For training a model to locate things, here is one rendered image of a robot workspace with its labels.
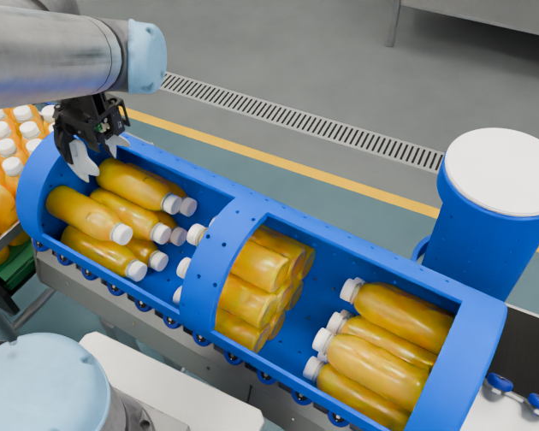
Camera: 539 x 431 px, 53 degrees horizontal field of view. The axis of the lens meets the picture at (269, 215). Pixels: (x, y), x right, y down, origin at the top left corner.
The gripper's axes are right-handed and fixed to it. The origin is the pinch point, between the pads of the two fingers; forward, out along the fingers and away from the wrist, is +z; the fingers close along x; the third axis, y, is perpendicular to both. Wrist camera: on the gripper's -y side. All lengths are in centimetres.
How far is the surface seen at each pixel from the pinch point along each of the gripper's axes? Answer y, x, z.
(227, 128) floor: -77, 134, 131
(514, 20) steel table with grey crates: 32, 262, 102
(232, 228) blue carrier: 24.8, 3.5, 5.9
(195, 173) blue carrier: 11.0, 11.7, 7.5
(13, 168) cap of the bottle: -33.7, 1.9, 20.6
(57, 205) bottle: -14.5, -2.3, 17.6
